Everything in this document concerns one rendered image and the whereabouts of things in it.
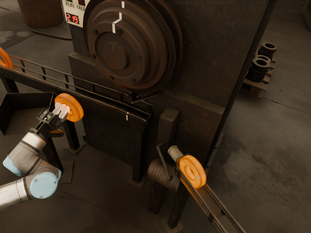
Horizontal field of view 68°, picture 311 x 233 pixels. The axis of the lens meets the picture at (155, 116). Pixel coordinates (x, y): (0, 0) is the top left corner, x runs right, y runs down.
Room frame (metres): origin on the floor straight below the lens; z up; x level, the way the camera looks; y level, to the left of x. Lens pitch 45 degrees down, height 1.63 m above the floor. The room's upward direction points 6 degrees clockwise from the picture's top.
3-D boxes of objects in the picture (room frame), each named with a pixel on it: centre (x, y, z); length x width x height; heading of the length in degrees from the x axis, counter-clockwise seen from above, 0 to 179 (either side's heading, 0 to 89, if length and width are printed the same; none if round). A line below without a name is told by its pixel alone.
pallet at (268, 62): (2.67, -0.80, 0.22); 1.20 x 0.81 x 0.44; 65
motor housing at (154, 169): (0.68, -0.11, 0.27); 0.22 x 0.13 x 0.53; 67
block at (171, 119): (0.86, -0.08, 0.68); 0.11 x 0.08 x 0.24; 157
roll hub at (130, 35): (0.85, 0.18, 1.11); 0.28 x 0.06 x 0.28; 67
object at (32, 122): (0.88, 0.72, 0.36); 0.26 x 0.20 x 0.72; 102
